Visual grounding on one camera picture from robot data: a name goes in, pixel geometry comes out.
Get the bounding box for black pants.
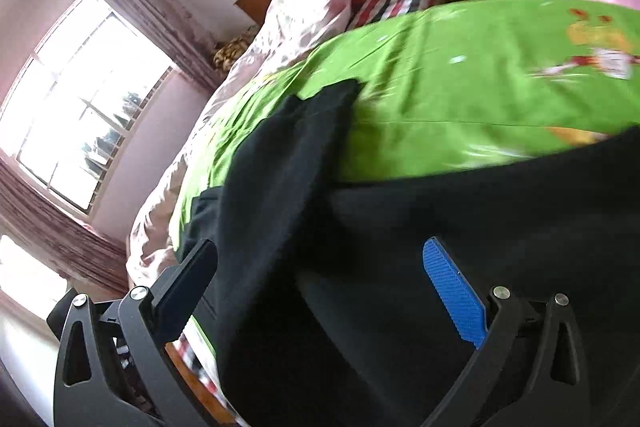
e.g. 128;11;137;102
177;79;640;427

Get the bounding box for leopard print cloth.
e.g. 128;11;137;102
212;34;257;70

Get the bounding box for wooden bed frame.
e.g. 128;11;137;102
165;347;242;427

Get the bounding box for purple striped curtain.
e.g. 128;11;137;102
71;0;226;95
0;157;129;303

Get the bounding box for green printed bed sheet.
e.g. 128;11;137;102
172;0;640;348

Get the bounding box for pale pink floral quilt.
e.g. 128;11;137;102
125;0;353;293

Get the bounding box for window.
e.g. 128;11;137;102
0;0;173;212

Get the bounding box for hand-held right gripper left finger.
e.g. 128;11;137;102
46;238;241;427

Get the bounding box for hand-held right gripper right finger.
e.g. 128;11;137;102
420;236;594;427

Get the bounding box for plaid under sheet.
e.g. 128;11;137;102
162;322;223;408

